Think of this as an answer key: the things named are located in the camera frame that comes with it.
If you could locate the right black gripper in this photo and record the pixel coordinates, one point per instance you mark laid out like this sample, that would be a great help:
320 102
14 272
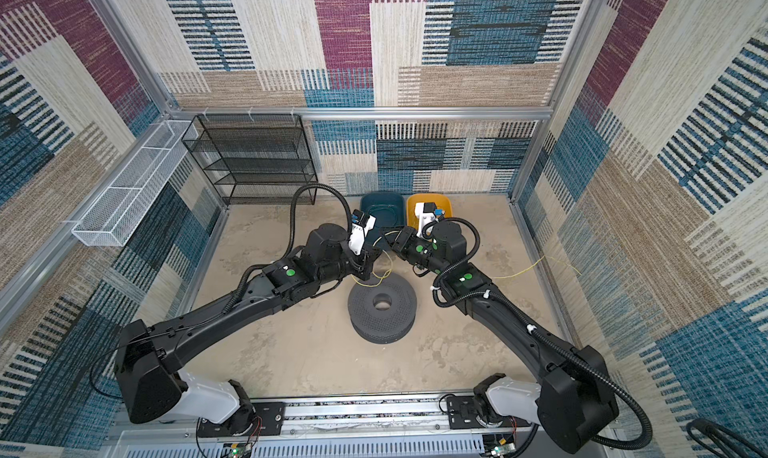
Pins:
404 237

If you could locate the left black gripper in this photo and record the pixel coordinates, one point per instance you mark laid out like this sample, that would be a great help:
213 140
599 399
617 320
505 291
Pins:
366 260

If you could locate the teal plastic bin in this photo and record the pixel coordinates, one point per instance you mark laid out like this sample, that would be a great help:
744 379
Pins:
388 208

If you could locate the dark grey spool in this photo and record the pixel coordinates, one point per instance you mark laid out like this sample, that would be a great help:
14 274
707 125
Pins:
383 314

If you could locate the yellow plastic bin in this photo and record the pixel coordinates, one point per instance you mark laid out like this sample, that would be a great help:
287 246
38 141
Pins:
442 202

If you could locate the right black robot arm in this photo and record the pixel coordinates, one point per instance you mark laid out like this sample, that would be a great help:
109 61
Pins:
577 401

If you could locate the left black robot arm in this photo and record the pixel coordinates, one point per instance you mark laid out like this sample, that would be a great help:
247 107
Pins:
149 360

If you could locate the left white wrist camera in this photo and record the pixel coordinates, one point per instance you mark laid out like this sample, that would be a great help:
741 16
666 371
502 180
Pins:
362 224

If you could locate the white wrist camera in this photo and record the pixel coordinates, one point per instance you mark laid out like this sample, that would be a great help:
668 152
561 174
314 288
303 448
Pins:
426 213
362 224

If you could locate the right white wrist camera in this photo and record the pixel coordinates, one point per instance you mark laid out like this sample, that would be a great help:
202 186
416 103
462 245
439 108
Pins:
426 213

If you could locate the black wire shelf rack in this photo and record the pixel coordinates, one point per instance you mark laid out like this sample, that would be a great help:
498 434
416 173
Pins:
251 159

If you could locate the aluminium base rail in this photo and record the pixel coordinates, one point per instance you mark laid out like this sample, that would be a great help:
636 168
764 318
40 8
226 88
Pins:
437 424

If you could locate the white mesh wall basket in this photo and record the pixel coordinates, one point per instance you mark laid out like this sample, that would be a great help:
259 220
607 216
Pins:
118 211

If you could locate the black cable loop corner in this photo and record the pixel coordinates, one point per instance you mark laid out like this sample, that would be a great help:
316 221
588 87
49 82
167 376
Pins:
721 441

